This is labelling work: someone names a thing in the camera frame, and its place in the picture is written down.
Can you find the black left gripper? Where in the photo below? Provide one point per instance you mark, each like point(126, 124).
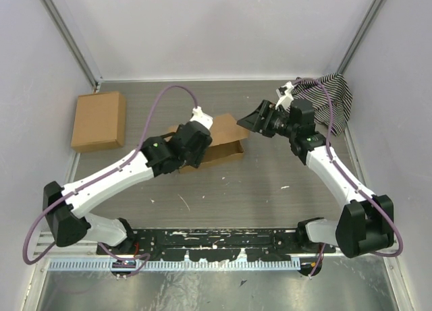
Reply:
point(196, 161)

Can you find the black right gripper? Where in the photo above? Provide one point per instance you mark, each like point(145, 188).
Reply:
point(253, 121)

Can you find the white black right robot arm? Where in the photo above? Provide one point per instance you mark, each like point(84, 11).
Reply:
point(364, 224)

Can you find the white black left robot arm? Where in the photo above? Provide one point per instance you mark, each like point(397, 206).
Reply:
point(69, 207)

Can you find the closed brown cardboard box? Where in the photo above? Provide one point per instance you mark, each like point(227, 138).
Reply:
point(100, 122)

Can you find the black white striped cloth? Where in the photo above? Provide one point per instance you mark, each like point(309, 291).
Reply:
point(340, 96)

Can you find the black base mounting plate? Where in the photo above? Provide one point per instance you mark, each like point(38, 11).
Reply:
point(216, 245)

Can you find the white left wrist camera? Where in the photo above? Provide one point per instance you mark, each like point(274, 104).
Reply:
point(199, 116)

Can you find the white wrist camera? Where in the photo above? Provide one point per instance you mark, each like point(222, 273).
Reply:
point(199, 116)
point(284, 96)

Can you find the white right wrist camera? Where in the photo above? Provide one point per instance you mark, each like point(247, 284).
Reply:
point(284, 96)

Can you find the white slotted cable duct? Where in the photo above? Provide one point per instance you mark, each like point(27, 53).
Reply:
point(108, 264)

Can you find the left aluminium corner post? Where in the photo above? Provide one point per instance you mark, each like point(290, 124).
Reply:
point(56, 9)

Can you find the aluminium corner post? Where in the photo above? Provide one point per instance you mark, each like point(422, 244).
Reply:
point(365, 25)
point(56, 9)

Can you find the right aluminium corner post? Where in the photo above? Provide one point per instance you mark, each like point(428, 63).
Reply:
point(365, 25)

